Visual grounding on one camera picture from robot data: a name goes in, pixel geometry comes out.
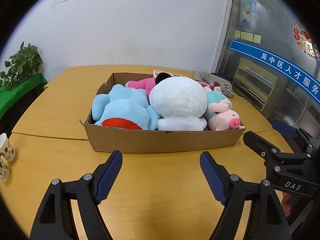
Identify white panda plush toy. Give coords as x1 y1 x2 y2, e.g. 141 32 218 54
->
149 73 207 131

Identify clear phone case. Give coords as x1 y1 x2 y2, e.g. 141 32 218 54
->
153 70 181 78

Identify operator right hand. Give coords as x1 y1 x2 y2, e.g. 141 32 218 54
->
281 192 300 217

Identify patterned paper cup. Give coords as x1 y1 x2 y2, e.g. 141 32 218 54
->
0 133 16 162

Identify metal shelf rack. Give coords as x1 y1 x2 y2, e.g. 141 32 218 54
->
232 57 287 118

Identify blue window banner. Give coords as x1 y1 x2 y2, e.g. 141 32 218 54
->
230 40 319 103

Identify pig plush teal shirt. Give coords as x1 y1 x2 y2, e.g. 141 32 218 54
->
204 86 245 131

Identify brown cardboard box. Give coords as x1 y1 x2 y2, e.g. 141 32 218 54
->
83 73 245 153

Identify grey folded cloth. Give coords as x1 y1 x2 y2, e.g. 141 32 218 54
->
193 71 234 98

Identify blue plush toy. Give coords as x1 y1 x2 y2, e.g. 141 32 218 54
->
91 84 159 131

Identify green table cloth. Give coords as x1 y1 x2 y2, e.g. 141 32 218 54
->
0 73 47 118

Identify red new year decal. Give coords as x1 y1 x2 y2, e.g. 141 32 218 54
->
293 20 319 60

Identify yellow sticky notes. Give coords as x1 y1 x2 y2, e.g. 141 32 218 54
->
234 30 262 44

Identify green potted plant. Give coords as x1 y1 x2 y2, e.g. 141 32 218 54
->
1 42 43 90

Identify pink plush toy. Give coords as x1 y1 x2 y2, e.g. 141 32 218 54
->
125 76 220 98

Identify cartoon window poster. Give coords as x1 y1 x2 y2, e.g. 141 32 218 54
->
239 0 257 28

